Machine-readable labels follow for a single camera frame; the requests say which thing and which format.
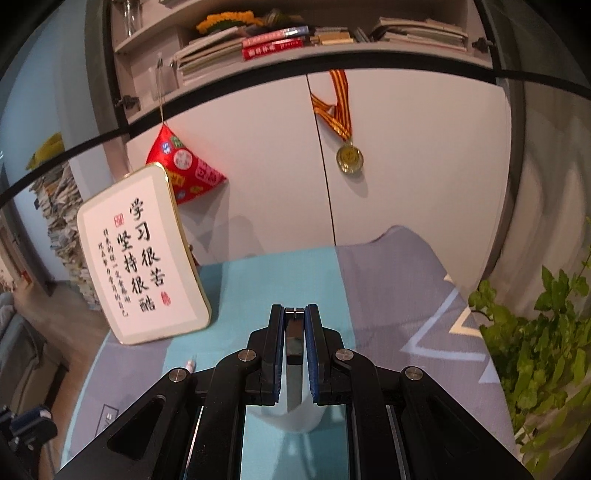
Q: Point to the pile of pale booklets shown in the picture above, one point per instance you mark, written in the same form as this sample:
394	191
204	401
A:
207	55

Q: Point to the translucent white pen cup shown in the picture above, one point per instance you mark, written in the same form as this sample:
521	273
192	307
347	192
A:
295	415

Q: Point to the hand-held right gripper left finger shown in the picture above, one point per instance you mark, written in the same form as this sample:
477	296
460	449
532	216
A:
276	355

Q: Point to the red floral print pen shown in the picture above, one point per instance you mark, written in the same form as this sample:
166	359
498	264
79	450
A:
190	364

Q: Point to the white calligraphy plaque gold rim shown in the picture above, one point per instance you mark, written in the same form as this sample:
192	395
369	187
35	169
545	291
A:
138	258

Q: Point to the thin red book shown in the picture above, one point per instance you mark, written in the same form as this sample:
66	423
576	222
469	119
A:
272	48

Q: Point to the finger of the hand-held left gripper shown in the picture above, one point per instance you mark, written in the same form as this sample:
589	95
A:
32	423

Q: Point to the red embroidered hanging pouch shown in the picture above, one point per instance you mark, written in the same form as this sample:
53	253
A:
191	168

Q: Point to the stack of old newspapers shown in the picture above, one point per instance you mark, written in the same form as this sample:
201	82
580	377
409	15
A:
64	230

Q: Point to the thick red book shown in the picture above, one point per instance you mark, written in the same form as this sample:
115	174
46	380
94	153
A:
274	35

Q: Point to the stack of grey books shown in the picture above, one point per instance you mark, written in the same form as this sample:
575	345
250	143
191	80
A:
422	32

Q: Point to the gold medal with striped ribbon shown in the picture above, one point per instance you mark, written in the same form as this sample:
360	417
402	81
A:
348	154

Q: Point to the clear drinking glass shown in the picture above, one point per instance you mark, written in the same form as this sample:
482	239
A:
131	18

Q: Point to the green leafy plant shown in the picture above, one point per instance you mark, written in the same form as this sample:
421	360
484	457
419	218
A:
540	369

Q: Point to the yellow flower ornament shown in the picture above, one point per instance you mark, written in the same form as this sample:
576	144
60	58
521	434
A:
226	21

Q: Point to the grey and teal printed mat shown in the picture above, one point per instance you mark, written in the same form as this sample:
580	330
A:
392	295

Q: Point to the grey sofa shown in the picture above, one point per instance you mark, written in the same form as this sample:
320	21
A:
18	350

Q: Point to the beige bookshelf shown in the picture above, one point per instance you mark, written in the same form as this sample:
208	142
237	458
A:
152	55

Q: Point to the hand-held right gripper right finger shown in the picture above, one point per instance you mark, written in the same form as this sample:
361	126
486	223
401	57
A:
314	355

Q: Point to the white cabinet door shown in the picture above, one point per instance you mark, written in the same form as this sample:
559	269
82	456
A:
258	152
415	152

